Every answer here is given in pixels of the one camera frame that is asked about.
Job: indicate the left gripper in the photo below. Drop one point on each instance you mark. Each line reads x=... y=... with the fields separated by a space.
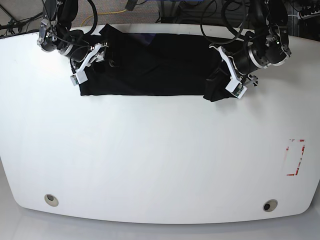
x=243 y=63

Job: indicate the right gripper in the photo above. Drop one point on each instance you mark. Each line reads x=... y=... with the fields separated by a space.
x=77 y=54

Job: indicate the black T-shirt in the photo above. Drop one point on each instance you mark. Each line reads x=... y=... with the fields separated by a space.
x=156 y=65

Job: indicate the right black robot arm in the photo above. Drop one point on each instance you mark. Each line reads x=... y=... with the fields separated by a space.
x=55 y=31

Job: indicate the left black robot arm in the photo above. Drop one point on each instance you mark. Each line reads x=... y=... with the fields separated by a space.
x=268 y=45

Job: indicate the white power strip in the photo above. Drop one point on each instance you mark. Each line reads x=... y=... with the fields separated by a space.
x=309 y=11

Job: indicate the red tape rectangle marking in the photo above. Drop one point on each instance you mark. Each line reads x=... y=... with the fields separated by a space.
x=293 y=156

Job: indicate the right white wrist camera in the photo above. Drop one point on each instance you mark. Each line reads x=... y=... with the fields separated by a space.
x=78 y=73

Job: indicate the right table cable grommet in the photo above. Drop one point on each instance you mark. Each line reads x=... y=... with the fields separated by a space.
x=270 y=205

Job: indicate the table cable grommet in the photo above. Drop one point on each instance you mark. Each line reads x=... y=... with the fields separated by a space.
x=270 y=205
x=51 y=200

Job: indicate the left table cable grommet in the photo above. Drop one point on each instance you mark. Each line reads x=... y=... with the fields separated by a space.
x=51 y=200

